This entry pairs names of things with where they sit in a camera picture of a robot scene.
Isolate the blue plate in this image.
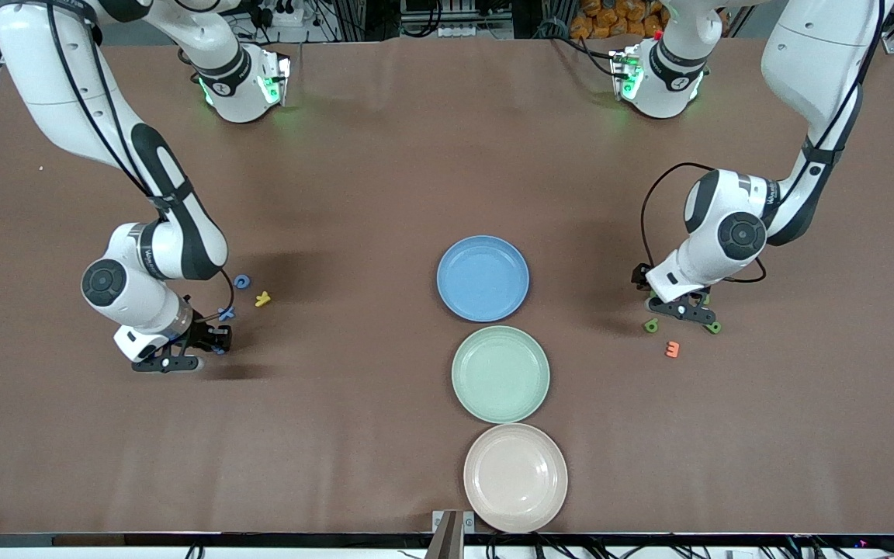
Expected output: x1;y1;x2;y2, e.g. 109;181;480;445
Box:
436;235;531;323

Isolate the green plate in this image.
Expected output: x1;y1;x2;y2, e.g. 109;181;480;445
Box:
451;325;551;425

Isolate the beige pink plate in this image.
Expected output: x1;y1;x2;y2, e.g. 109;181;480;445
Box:
463;422;570;534

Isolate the orange mesh bag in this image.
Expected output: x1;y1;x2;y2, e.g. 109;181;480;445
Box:
570;0;669;40

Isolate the white power strip with plugs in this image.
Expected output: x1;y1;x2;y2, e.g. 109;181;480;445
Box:
249;0;306;29

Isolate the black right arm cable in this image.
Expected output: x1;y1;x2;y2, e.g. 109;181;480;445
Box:
47;0;237;323

